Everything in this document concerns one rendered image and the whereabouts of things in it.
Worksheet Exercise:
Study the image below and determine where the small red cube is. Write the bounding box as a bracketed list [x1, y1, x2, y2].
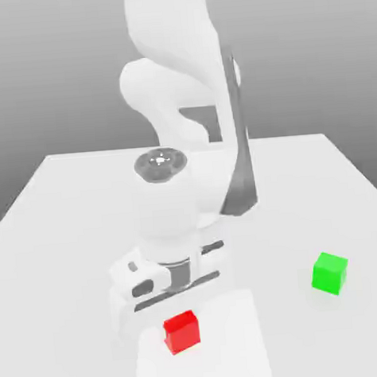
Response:
[161, 308, 203, 357]

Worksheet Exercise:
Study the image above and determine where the small green cube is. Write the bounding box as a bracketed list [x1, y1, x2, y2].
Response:
[309, 250, 352, 298]

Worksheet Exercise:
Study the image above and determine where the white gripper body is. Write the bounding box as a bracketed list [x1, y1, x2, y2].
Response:
[107, 266, 235, 341]

